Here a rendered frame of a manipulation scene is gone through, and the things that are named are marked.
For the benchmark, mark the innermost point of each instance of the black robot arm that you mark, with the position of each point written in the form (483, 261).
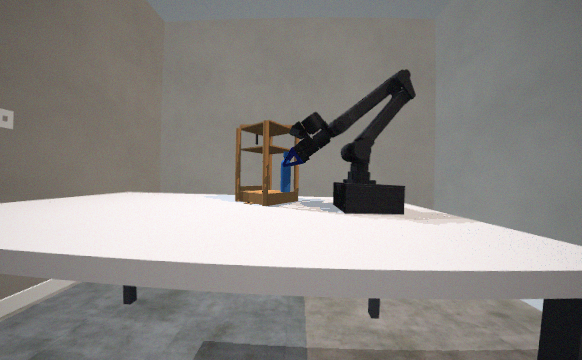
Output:
(359, 152)

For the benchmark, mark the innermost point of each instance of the blue bottle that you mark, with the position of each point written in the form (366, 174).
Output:
(285, 176)

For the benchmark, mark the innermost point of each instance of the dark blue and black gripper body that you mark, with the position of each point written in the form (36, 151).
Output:
(308, 151)

